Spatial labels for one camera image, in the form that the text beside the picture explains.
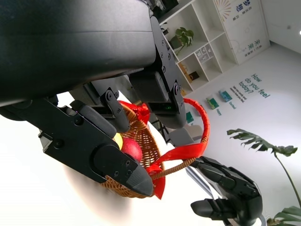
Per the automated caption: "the red apple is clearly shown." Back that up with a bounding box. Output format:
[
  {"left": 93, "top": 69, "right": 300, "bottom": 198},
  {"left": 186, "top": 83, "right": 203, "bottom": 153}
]
[{"left": 121, "top": 137, "right": 143, "bottom": 163}]

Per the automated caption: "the yellow-green pear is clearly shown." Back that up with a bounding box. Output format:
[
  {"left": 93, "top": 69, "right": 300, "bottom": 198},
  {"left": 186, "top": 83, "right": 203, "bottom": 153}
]
[{"left": 112, "top": 132, "right": 124, "bottom": 151}]

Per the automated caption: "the brown paper bag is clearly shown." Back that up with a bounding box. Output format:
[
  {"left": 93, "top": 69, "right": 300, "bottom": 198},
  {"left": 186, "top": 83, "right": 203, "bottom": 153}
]
[{"left": 178, "top": 62, "right": 191, "bottom": 83}]

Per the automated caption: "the white printed wall panel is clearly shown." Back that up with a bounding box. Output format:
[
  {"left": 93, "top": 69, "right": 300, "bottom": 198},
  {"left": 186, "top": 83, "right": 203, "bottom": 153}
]
[{"left": 213, "top": 0, "right": 271, "bottom": 66}]

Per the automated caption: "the small potted plant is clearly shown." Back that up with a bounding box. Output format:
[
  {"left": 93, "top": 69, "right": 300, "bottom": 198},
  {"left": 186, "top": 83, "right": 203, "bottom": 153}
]
[{"left": 168, "top": 26, "right": 195, "bottom": 57}]

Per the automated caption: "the large monstera plant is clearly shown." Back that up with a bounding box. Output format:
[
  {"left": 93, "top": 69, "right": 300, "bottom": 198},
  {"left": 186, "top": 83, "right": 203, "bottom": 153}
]
[{"left": 226, "top": 128, "right": 301, "bottom": 226}]

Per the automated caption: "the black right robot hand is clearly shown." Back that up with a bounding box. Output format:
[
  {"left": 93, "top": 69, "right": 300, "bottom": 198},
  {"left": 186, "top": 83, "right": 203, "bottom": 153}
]
[{"left": 190, "top": 156, "right": 263, "bottom": 226}]

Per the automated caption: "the brown wicker basket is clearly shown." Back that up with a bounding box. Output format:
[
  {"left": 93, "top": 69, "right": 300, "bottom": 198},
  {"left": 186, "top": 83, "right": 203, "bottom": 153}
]
[{"left": 100, "top": 97, "right": 210, "bottom": 200}]

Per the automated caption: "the white cube shelf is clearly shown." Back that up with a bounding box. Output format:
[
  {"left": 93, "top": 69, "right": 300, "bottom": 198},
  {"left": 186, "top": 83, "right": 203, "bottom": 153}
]
[{"left": 158, "top": 0, "right": 238, "bottom": 93}]

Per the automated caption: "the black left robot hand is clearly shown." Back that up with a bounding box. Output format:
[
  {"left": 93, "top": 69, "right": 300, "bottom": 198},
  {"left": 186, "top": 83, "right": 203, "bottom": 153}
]
[{"left": 0, "top": 0, "right": 187, "bottom": 197}]

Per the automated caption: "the grey chair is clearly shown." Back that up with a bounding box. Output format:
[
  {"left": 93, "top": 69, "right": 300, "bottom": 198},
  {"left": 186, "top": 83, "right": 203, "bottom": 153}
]
[{"left": 168, "top": 124, "right": 196, "bottom": 147}]

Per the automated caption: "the wicker basket with red ribbon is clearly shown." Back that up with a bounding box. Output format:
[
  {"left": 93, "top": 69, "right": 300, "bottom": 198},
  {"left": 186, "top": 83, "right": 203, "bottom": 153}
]
[{"left": 117, "top": 100, "right": 206, "bottom": 200}]

